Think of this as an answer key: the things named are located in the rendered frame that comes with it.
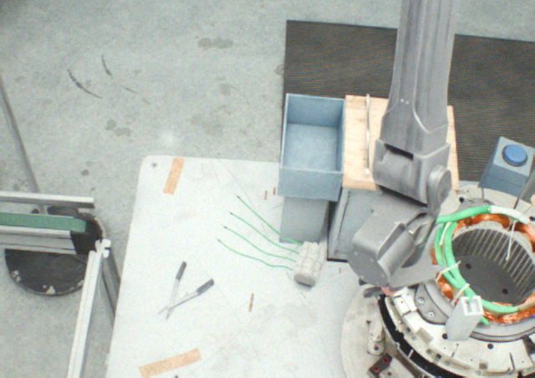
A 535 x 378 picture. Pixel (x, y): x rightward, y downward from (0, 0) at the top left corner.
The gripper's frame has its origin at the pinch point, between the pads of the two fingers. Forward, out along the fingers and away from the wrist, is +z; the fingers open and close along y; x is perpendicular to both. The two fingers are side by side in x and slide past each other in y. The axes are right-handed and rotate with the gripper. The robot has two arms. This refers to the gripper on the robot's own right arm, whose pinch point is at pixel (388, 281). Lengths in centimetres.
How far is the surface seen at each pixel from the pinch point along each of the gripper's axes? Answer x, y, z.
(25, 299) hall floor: -70, -73, 116
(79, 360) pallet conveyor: -48, -19, 47
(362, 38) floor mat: 70, -156, 115
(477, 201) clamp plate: 22.0, -12.8, 6.2
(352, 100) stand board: 10.3, -40.7, 9.8
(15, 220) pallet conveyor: -57, -50, 40
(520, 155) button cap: 37.4, -23.0, 11.8
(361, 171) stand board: 6.5, -25.2, 9.8
